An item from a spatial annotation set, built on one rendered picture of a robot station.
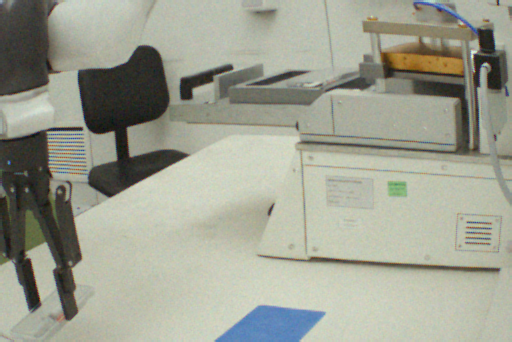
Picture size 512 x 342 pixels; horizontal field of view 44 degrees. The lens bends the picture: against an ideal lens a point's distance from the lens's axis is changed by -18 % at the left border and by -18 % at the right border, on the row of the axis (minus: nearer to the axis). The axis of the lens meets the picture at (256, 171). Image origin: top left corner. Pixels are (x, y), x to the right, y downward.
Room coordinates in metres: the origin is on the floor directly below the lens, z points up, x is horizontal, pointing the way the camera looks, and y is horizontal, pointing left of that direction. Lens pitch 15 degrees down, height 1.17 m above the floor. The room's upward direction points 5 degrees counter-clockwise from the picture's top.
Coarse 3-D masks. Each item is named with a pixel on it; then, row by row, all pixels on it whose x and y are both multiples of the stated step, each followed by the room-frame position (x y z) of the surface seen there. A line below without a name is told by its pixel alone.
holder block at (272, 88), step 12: (276, 72) 1.31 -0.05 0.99; (288, 72) 1.31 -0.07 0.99; (300, 72) 1.31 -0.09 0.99; (312, 72) 1.28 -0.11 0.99; (240, 84) 1.19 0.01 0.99; (252, 84) 1.20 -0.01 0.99; (264, 84) 1.23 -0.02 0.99; (276, 84) 1.16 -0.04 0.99; (336, 84) 1.13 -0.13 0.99; (348, 84) 1.17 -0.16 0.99; (360, 84) 1.21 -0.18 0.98; (240, 96) 1.16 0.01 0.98; (252, 96) 1.15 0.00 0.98; (264, 96) 1.14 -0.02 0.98; (276, 96) 1.13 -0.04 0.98; (288, 96) 1.12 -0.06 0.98; (300, 96) 1.11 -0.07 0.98; (312, 96) 1.10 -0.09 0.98
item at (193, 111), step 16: (256, 64) 1.32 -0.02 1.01; (224, 80) 1.22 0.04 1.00; (240, 80) 1.27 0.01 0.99; (192, 96) 1.27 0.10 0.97; (208, 96) 1.25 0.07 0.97; (224, 96) 1.22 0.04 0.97; (176, 112) 1.21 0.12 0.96; (192, 112) 1.19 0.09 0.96; (208, 112) 1.18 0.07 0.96; (224, 112) 1.16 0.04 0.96; (240, 112) 1.15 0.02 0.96; (256, 112) 1.14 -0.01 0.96; (272, 112) 1.12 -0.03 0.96; (288, 112) 1.11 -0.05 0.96
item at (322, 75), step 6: (336, 66) 1.28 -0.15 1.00; (342, 66) 1.28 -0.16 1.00; (318, 72) 1.21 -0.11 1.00; (324, 72) 1.21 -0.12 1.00; (330, 72) 1.21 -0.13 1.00; (336, 72) 1.20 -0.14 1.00; (342, 72) 1.20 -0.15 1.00; (300, 78) 1.15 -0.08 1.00; (306, 78) 1.15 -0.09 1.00; (312, 78) 1.15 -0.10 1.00; (318, 78) 1.14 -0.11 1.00; (324, 78) 1.14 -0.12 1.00
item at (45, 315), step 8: (56, 288) 0.83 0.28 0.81; (80, 288) 0.83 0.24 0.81; (88, 288) 0.83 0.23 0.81; (48, 296) 0.80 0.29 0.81; (56, 296) 0.80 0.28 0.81; (80, 296) 0.80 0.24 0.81; (40, 304) 0.77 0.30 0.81; (48, 304) 0.77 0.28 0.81; (56, 304) 0.77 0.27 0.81; (32, 312) 0.74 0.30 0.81; (40, 312) 0.74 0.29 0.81; (48, 312) 0.74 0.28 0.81; (56, 312) 0.75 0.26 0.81; (24, 320) 0.71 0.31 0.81; (32, 320) 0.72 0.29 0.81; (40, 320) 0.72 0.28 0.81; (48, 320) 0.72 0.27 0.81; (56, 320) 0.72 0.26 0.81; (16, 328) 0.69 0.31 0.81; (24, 328) 0.69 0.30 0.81; (32, 328) 0.69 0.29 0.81; (40, 328) 0.69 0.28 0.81; (48, 328) 0.69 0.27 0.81; (32, 336) 0.67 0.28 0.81; (40, 336) 0.67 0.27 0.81
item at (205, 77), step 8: (224, 64) 1.36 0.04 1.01; (232, 64) 1.37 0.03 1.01; (200, 72) 1.28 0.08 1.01; (208, 72) 1.30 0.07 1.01; (216, 72) 1.32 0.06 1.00; (224, 72) 1.34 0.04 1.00; (184, 80) 1.24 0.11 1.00; (192, 80) 1.25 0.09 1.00; (200, 80) 1.27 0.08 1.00; (208, 80) 1.29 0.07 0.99; (184, 88) 1.24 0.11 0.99; (192, 88) 1.25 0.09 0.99; (184, 96) 1.24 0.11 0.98
